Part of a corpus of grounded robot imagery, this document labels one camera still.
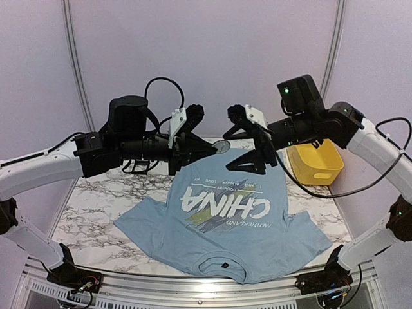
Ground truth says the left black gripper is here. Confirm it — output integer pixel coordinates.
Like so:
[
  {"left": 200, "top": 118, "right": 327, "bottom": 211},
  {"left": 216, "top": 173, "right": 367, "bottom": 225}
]
[{"left": 118, "top": 132, "right": 218, "bottom": 175}]

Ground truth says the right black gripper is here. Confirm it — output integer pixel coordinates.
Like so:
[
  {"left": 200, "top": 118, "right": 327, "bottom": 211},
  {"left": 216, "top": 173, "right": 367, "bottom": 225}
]
[{"left": 225, "top": 109, "right": 319, "bottom": 174}]

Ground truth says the black brooch box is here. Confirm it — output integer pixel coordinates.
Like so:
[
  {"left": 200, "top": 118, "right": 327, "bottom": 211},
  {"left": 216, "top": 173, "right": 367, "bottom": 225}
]
[{"left": 130, "top": 160, "right": 150, "bottom": 175}]

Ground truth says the light blue printed t-shirt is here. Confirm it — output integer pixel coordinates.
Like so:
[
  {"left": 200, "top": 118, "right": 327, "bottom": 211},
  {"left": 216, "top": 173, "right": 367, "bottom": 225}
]
[{"left": 115, "top": 149, "right": 332, "bottom": 284}]

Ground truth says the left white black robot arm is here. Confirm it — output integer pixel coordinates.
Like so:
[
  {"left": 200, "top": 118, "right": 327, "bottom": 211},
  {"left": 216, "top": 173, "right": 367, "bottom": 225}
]
[{"left": 1, "top": 95, "right": 217, "bottom": 286}]

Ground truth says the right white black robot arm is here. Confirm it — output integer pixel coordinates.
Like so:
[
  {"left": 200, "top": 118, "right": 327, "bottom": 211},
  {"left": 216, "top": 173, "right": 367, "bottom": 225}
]
[{"left": 223, "top": 75, "right": 411, "bottom": 294}]

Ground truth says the yellow plastic basket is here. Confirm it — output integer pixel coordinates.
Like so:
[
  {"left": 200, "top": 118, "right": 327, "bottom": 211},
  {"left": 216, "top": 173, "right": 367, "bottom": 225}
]
[{"left": 286, "top": 140, "right": 344, "bottom": 186}]

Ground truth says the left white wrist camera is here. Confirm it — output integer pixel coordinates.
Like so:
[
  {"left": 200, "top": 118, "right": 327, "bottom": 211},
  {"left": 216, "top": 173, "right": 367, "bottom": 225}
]
[{"left": 168, "top": 104, "right": 205, "bottom": 149}]

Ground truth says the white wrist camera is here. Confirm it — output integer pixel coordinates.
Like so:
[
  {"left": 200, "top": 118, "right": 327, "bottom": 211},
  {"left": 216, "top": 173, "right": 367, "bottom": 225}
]
[
  {"left": 168, "top": 104, "right": 205, "bottom": 149},
  {"left": 227, "top": 104, "right": 267, "bottom": 129}
]

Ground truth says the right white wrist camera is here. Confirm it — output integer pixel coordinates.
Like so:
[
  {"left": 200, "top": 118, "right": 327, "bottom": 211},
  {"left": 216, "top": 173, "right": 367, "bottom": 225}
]
[{"left": 227, "top": 104, "right": 267, "bottom": 129}]

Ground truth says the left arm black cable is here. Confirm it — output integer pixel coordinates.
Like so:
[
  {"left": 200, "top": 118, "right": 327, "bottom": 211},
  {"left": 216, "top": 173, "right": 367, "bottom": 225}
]
[{"left": 143, "top": 76, "right": 186, "bottom": 110}]

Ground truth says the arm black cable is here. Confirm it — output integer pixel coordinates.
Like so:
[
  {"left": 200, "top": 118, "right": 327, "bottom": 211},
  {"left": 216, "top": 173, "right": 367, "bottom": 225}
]
[
  {"left": 257, "top": 117, "right": 412, "bottom": 198},
  {"left": 143, "top": 76, "right": 186, "bottom": 110}
]

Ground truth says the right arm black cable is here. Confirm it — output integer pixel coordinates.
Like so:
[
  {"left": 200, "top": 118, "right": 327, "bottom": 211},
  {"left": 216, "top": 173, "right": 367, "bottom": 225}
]
[{"left": 257, "top": 117, "right": 412, "bottom": 198}]

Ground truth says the right aluminium wall post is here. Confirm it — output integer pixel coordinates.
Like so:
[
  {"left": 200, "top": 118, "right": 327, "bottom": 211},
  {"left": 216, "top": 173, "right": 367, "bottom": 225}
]
[{"left": 320, "top": 0, "right": 347, "bottom": 98}]

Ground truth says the aluminium wall post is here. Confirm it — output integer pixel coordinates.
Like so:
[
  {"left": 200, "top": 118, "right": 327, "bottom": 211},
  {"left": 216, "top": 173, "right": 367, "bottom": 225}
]
[
  {"left": 320, "top": 0, "right": 347, "bottom": 98},
  {"left": 61, "top": 0, "right": 95, "bottom": 131}
]

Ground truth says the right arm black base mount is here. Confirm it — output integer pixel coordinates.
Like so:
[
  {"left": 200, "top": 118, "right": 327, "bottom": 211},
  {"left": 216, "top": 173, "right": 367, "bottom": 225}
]
[{"left": 295, "top": 245, "right": 353, "bottom": 295}]

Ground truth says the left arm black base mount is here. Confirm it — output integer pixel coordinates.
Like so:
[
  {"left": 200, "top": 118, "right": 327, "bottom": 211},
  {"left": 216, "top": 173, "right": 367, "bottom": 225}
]
[{"left": 45, "top": 243, "right": 103, "bottom": 293}]

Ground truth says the left aluminium wall post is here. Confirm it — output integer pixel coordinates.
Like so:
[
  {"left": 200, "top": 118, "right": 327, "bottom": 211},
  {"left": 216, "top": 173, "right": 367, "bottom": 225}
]
[{"left": 61, "top": 0, "right": 95, "bottom": 131}]

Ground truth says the aluminium front frame rail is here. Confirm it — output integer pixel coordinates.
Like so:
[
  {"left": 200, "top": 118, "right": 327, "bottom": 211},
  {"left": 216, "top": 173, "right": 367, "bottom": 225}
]
[{"left": 9, "top": 254, "right": 379, "bottom": 309}]

